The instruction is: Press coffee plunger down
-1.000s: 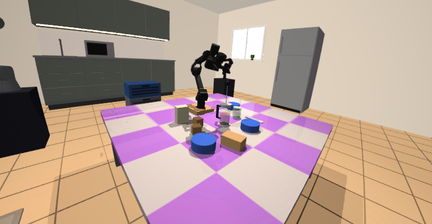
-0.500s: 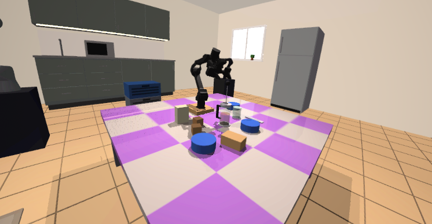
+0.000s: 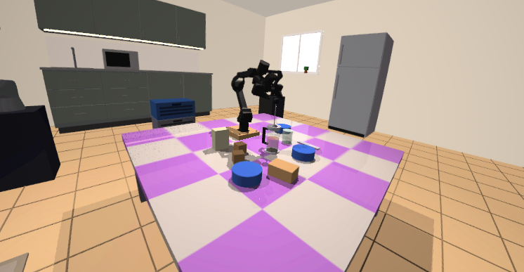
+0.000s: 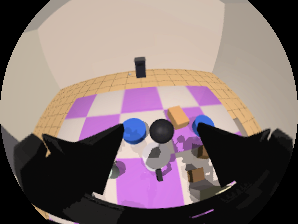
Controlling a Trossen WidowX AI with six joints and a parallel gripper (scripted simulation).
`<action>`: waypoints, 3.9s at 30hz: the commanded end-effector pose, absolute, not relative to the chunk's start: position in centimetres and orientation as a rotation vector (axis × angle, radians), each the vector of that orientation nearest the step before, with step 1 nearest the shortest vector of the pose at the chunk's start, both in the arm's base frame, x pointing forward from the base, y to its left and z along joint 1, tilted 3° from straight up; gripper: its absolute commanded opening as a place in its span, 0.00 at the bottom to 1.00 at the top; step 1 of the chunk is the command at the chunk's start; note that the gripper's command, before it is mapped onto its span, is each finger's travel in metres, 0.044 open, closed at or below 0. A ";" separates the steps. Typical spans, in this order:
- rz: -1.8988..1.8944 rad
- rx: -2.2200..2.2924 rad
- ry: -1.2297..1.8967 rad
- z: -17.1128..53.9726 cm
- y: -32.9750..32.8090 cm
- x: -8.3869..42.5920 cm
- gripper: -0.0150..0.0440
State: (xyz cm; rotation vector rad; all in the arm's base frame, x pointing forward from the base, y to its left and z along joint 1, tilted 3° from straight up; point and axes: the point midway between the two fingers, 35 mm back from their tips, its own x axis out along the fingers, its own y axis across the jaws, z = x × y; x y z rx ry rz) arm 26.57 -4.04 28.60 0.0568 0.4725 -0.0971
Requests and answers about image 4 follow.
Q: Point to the brown cube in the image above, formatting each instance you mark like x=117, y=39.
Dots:
x=202, y=153
x=196, y=175

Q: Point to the beige rectangular block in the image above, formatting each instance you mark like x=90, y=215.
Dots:
x=210, y=192

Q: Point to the glass french press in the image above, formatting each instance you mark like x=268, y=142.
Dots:
x=156, y=155

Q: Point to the tan rectangular block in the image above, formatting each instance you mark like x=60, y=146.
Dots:
x=177, y=117

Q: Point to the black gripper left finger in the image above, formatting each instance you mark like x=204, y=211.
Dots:
x=91, y=158

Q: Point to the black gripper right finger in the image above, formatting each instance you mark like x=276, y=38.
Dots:
x=228, y=152

